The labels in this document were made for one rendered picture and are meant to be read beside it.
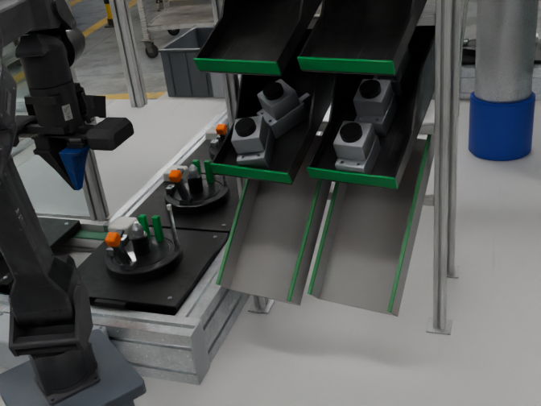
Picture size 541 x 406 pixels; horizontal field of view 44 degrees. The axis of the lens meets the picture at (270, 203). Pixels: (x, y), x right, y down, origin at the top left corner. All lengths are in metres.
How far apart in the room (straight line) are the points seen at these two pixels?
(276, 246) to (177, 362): 0.24
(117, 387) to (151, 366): 0.31
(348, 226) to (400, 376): 0.25
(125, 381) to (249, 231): 0.37
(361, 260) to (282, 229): 0.14
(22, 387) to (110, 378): 0.11
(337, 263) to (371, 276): 0.06
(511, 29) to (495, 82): 0.13
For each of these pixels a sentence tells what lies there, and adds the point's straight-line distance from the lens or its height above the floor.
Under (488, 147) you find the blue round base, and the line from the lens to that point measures 1.79.
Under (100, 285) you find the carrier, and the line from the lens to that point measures 1.23.
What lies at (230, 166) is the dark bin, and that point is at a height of 1.21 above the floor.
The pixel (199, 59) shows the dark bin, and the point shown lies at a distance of 0.96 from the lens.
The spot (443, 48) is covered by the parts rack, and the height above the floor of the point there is 1.35.
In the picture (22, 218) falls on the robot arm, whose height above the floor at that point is 1.30.
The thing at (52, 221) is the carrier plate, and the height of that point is 0.97.
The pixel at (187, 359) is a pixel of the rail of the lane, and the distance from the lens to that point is 1.11.
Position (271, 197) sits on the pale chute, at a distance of 1.12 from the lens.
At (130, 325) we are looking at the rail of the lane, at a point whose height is 0.96.
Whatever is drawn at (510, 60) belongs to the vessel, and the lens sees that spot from 1.72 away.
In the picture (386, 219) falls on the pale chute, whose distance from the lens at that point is 1.06.
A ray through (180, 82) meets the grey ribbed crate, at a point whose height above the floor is 0.69.
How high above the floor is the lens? 1.61
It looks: 28 degrees down
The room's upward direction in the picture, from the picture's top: 7 degrees counter-clockwise
